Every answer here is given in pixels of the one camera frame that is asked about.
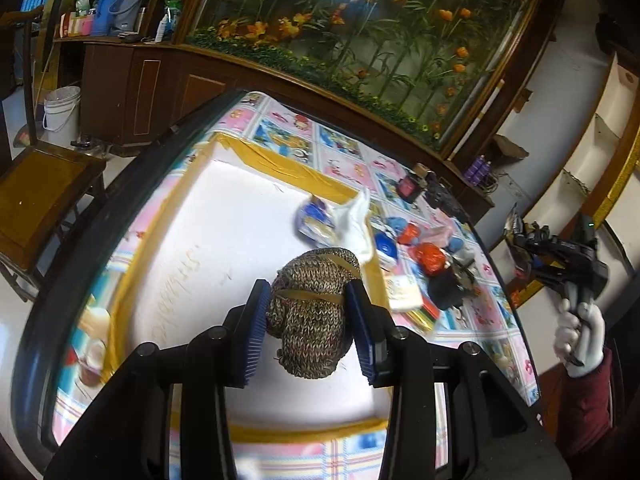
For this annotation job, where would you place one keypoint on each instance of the yellow cardboard tray box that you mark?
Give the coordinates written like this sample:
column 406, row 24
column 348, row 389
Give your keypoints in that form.
column 224, row 220

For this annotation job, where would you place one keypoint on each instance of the brown knitted sock bundle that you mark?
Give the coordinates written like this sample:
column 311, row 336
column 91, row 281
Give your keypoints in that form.
column 307, row 311

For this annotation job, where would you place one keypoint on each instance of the patterned plastic tablecloth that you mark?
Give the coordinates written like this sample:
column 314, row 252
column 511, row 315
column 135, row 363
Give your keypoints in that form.
column 452, row 412

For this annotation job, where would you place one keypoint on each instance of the blue thermos jug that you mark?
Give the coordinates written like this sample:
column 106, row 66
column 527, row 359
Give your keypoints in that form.
column 104, row 19

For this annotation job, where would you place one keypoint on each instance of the dark bottle with cork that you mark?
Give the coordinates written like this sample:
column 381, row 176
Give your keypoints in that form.
column 413, row 184

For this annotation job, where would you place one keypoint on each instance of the rainbow striped sponge pack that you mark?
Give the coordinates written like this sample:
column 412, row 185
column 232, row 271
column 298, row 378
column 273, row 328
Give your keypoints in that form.
column 423, row 317

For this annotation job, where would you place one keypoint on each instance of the white-gloved right hand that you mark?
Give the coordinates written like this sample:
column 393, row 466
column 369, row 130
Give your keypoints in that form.
column 579, row 338

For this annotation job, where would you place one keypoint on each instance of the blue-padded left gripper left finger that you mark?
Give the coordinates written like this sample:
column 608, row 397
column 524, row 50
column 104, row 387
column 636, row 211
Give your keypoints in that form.
column 253, row 327

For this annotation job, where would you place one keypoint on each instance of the black cylindrical motor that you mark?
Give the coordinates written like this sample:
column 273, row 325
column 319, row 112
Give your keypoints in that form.
column 452, row 286

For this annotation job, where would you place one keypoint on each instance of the purple bottles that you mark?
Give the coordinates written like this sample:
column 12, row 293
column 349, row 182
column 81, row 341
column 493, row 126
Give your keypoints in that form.
column 478, row 171

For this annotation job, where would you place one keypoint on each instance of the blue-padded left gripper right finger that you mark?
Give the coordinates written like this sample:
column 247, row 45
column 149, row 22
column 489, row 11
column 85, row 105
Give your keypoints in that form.
column 368, row 325

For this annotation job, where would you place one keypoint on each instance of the blue small cloth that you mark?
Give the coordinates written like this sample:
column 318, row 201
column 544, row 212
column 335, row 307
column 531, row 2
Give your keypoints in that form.
column 396, row 225

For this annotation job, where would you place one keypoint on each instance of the white patterned tissue pack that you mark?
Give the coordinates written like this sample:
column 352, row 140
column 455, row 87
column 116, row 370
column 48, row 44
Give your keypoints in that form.
column 403, row 292

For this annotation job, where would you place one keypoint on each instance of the grey thermos jug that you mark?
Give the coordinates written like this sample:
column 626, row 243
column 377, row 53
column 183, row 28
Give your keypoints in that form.
column 124, row 14

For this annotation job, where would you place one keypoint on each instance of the white plastic bucket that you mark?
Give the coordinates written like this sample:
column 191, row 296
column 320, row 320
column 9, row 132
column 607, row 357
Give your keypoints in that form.
column 60, row 120

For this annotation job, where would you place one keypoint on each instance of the white cloth bag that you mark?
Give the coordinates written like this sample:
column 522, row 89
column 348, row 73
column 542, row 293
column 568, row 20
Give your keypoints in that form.
column 351, row 226

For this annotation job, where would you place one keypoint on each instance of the glass flower display cabinet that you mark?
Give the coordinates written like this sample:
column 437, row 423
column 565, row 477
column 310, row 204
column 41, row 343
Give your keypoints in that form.
column 426, row 67

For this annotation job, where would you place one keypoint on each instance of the dark red sleeve forearm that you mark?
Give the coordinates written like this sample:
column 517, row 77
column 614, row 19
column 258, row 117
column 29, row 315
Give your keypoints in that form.
column 584, row 417

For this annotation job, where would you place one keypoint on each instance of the blue tissue pack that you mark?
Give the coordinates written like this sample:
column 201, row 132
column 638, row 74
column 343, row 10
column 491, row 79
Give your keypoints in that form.
column 387, row 250

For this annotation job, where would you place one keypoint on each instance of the black gadget on table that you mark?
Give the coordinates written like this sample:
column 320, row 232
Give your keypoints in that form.
column 439, row 197

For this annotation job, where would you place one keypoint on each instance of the wooden chair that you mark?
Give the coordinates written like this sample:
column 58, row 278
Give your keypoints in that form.
column 40, row 187

